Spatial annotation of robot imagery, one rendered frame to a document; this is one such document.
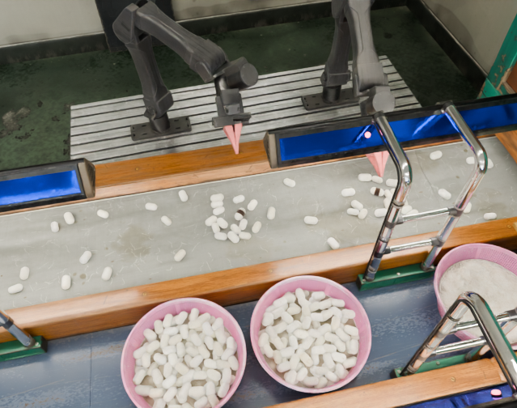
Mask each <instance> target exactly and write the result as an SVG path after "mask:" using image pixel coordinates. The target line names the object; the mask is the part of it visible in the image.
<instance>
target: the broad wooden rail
mask: <svg viewBox="0 0 517 408"><path fill-rule="evenodd" d="M455 142H463V139H457V140H452V141H447V142H437V143H432V144H427V145H422V146H416V147H407V148H403V149H404V151H409V150H414V149H419V148H424V147H434V146H439V145H444V144H450V143H455ZM364 157H367V156H366V155H356V156H351V157H346V158H341V159H331V160H326V161H321V162H315V163H310V164H301V165H295V166H290V167H285V168H275V169H272V168H270V166H269V161H268V158H267V155H266V152H265V147H264V143H263V139H261V140H256V141H250V142H240V143H239V153H238V154H236V153H235V151H234V149H233V146H232V144H229V145H223V146H218V147H207V148H202V149H196V150H191V151H182V152H179V153H170V154H165V155H155V156H149V157H144V158H138V159H128V160H122V161H117V162H111V163H106V164H96V165H94V166H95V197H94V198H87V199H83V200H78V201H72V202H63V203H58V204H52V205H47V206H38V207H33V208H27V209H22V210H13V211H7V212H2V213H0V216H2V215H11V214H16V213H22V212H27V211H32V210H41V209H47V208H52V207H57V206H67V205H72V204H77V203H82V202H92V201H97V200H102V199H107V198H117V197H122V196H127V195H133V194H138V193H147V192H152V191H158V190H163V189H172V188H178V187H183V186H188V185H197V184H203V183H208V182H213V181H223V180H228V179H233V178H238V177H243V176H253V175H258V174H263V173H269V172H278V171H283V170H288V169H294V168H303V167H308V166H314V165H319V164H328V163H333V162H339V161H344V160H349V159H359V158H364Z"/></svg>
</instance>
